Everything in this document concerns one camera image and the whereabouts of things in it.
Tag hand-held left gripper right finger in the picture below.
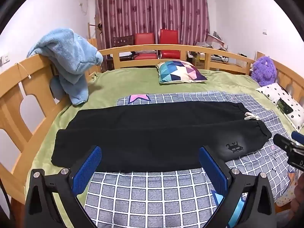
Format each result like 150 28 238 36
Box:
199 146 277 228

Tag light blue fleece blanket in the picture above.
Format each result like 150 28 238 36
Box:
27 28 104 106

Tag wooden bed frame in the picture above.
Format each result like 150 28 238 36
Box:
0 44 304 228

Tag green bed sheet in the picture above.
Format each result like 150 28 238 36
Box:
25 67 295 219

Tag grey plaid blanket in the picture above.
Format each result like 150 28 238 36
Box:
84 90 295 228

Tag red chair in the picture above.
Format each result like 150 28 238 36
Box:
158 29 181 59
133 32 158 61

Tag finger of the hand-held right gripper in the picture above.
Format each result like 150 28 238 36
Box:
273 134 298 152
291 131 304 146

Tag purple plush toy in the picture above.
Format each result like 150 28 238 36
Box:
250 55 277 87

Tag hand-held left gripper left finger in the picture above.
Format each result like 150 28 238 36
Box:
25 145 102 228

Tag black pants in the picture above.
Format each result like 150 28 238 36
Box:
51 101 272 173

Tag dark wooden chair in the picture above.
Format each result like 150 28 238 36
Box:
113 35 135 60

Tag cardboard box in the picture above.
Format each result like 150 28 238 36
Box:
192 51 206 70

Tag dark phone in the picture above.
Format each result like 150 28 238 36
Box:
277 98 294 114

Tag white floral pillow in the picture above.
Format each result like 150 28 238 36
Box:
256 83 304 131

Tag wooden coat rack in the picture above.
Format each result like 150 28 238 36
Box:
88 22 104 51

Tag colourful geometric pillow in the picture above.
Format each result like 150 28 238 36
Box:
156 60 207 84

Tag maroon patterned curtain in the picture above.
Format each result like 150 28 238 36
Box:
95 0 211 50

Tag pile of papers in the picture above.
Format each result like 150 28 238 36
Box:
206 31 230 51

